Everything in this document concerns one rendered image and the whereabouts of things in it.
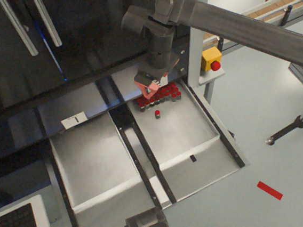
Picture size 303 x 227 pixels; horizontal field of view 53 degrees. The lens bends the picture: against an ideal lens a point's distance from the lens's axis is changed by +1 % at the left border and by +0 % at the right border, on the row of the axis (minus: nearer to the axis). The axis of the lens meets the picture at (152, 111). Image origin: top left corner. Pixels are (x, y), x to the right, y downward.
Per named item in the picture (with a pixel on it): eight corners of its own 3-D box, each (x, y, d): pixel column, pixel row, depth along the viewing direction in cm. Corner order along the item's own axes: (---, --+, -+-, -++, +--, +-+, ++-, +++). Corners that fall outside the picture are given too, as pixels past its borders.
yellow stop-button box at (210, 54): (196, 61, 127) (197, 49, 121) (210, 54, 129) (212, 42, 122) (205, 73, 124) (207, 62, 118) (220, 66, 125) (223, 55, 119)
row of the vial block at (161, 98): (139, 109, 126) (138, 104, 122) (176, 92, 129) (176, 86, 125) (141, 113, 125) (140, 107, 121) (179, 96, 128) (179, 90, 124)
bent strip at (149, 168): (144, 169, 113) (142, 164, 108) (151, 166, 113) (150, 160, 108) (161, 203, 106) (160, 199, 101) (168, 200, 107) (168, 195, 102)
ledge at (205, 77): (184, 64, 139) (184, 62, 138) (208, 54, 141) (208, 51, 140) (199, 86, 132) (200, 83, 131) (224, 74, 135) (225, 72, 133)
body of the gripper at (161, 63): (137, 73, 78) (137, 51, 72) (156, 50, 83) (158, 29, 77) (159, 83, 76) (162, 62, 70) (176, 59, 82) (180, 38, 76)
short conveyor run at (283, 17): (188, 74, 138) (189, 51, 125) (172, 53, 146) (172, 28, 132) (308, 21, 150) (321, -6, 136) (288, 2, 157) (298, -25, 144)
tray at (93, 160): (48, 134, 123) (45, 130, 120) (106, 108, 128) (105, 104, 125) (74, 210, 107) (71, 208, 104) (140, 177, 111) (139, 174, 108)
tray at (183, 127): (124, 100, 129) (122, 96, 126) (177, 77, 133) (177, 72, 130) (159, 168, 113) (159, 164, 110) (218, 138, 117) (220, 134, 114)
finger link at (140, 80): (132, 98, 83) (133, 74, 75) (145, 81, 87) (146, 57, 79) (154, 108, 81) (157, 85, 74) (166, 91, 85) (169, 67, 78)
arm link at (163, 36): (166, 36, 67) (178, 23, 70) (140, 24, 69) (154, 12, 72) (162, 59, 72) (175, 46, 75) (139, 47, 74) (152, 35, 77)
